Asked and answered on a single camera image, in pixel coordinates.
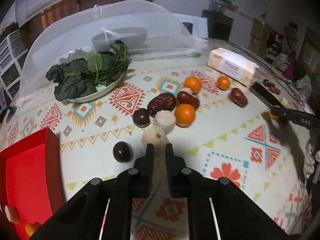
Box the white round cake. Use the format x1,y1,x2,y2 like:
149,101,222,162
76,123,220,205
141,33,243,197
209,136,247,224
142,126,169,157
153,110,176,134

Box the orange tangerine front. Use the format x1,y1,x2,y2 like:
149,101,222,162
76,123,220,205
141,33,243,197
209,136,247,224
175,103,195,127

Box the large red date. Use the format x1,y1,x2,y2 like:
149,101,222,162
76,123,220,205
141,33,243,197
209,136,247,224
147,93,176,116

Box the right gloved hand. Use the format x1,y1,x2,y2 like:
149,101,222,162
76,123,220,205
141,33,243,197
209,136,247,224
303,140,320,179

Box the black tray at edge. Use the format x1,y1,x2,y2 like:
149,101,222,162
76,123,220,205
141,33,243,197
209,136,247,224
249,82,285,108

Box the Face tissue pack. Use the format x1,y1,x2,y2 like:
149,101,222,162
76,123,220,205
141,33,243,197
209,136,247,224
207,48,259,87

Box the red open box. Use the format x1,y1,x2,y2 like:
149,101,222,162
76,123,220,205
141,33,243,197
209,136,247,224
1,127,65,239

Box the plate of green spinach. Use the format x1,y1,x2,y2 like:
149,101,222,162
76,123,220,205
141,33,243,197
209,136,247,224
46,40,131,101

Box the black box on stand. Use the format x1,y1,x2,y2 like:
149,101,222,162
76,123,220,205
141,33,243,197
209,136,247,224
202,10,233,41

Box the grey ceramic bowl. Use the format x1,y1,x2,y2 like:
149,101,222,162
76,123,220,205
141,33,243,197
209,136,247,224
91,27,148,51

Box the white mesh food cover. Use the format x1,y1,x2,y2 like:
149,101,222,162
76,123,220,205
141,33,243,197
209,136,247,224
16,0,205,107

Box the small black speaker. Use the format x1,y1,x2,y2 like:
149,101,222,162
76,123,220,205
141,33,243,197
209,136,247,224
182,22,193,35

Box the white drawer cabinet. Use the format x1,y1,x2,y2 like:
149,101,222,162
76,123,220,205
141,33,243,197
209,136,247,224
0,29,28,100

